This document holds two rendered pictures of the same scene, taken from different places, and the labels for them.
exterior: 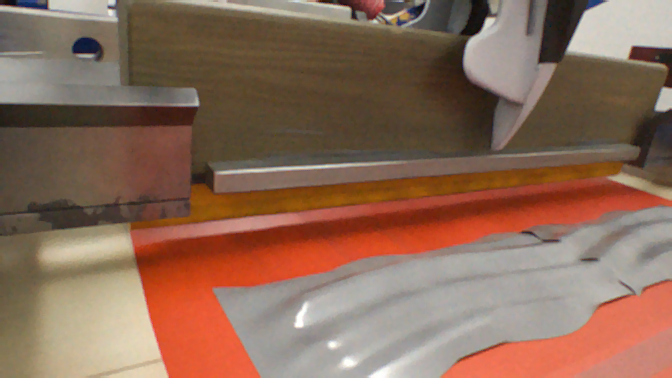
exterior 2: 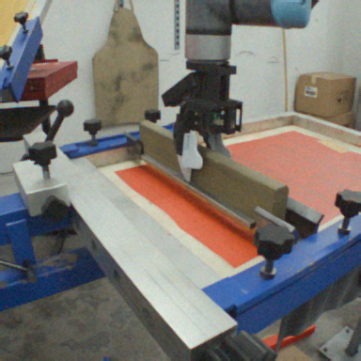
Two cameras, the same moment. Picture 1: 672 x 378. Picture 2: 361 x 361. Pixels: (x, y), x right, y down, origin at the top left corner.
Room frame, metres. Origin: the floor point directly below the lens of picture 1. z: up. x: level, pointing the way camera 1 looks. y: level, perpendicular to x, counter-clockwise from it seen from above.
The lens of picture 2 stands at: (0.32, 0.53, 1.27)
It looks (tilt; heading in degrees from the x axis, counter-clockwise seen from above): 25 degrees down; 270
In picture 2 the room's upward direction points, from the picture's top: straight up
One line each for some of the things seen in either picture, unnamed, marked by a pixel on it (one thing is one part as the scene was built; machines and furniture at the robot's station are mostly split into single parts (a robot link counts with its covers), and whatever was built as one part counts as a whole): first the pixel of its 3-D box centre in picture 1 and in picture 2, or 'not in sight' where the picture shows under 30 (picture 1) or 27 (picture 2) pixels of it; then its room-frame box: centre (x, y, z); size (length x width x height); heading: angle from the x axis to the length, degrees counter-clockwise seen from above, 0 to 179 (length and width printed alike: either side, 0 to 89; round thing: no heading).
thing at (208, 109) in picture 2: not in sight; (210, 98); (0.27, -0.06, 1.15); 0.09 x 0.08 x 0.12; 123
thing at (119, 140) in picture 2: not in sight; (125, 149); (0.46, -0.31, 0.97); 0.30 x 0.05 x 0.07; 33
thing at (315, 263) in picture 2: not in sight; (306, 267); (0.15, 0.16, 0.97); 0.30 x 0.05 x 0.07; 33
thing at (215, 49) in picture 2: not in sight; (209, 48); (0.27, -0.07, 1.23); 0.08 x 0.08 x 0.05
